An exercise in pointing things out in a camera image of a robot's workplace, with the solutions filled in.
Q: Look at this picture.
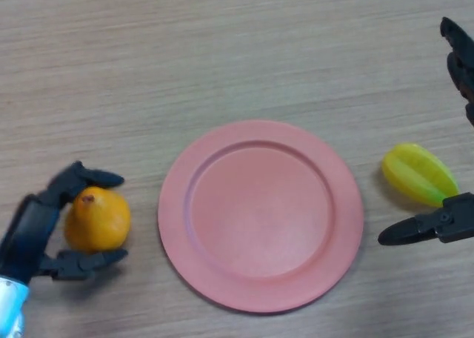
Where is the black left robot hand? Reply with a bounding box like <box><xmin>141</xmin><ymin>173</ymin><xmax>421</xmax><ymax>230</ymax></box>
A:
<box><xmin>0</xmin><ymin>160</ymin><xmax>129</xmax><ymax>288</ymax></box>

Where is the yellow orange pear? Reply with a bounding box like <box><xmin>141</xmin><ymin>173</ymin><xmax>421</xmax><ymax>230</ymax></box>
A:
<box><xmin>64</xmin><ymin>186</ymin><xmax>132</xmax><ymax>251</ymax></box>

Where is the pink round plate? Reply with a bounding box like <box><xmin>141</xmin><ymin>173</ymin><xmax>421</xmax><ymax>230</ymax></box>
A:
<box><xmin>158</xmin><ymin>120</ymin><xmax>364</xmax><ymax>314</ymax></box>

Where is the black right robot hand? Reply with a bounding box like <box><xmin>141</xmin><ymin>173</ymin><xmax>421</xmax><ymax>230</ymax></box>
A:
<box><xmin>377</xmin><ymin>16</ymin><xmax>474</xmax><ymax>246</ymax></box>

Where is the yellow green starfruit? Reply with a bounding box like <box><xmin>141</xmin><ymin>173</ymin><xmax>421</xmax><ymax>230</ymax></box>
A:
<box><xmin>381</xmin><ymin>142</ymin><xmax>460</xmax><ymax>208</ymax></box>

